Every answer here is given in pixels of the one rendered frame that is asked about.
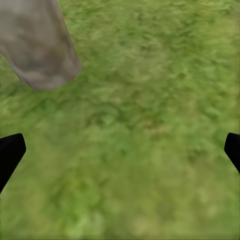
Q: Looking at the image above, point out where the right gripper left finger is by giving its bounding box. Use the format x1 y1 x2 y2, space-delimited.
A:
0 133 26 193

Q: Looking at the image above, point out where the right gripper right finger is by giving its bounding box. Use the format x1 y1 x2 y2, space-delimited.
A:
224 133 240 173

